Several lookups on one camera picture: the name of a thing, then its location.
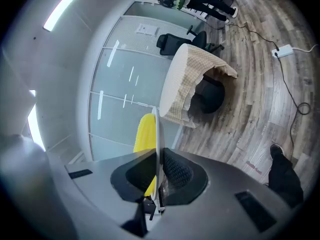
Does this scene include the white paper notice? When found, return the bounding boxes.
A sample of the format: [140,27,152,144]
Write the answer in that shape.
[136,23,160,37]

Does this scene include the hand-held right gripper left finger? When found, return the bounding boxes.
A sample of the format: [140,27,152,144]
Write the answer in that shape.
[64,149,157,227]

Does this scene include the person's black shoe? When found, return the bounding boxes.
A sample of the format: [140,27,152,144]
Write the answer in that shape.
[269,143,286,160]

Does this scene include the white power cable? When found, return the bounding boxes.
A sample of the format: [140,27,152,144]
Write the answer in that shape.
[291,43,320,53]

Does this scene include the long ceiling light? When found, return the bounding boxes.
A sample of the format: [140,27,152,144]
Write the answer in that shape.
[42,0,88,32]

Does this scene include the yellow checkered tablecloth table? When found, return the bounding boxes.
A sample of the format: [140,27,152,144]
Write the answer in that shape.
[159,43,238,129]

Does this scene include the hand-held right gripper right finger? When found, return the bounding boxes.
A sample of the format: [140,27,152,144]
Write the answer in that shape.
[149,147,293,240]

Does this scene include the yellow object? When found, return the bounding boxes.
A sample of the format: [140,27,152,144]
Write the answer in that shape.
[133,113,157,197]

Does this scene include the person's black trousers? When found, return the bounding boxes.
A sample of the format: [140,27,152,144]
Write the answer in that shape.
[267,155,305,209]

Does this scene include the white power strip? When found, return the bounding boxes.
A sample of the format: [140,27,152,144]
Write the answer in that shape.
[271,44,294,59]

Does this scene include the looped black floor cable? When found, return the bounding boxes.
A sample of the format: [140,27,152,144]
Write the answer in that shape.
[275,55,311,146]

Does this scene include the black office chair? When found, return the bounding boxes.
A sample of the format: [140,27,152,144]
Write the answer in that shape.
[156,25,225,57]

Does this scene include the yellow checkered tablecloth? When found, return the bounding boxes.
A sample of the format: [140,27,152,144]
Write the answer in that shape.
[159,43,238,129]

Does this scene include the thin black floor cable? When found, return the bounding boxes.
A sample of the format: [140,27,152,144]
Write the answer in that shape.
[226,21,280,52]

